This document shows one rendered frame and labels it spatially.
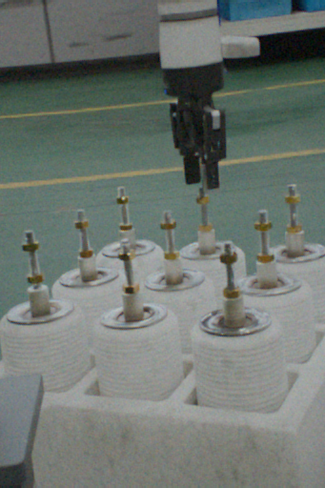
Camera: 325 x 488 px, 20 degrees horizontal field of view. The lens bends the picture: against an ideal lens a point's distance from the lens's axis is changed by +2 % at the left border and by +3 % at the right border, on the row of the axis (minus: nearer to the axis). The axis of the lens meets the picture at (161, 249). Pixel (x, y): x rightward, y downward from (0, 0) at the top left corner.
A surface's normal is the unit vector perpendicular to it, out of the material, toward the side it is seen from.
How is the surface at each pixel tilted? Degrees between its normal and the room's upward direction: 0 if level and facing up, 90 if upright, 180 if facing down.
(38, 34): 90
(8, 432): 0
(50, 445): 90
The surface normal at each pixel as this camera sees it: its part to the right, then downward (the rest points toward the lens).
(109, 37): 0.04, 0.29
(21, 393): -0.11, -0.95
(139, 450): -0.40, 0.30
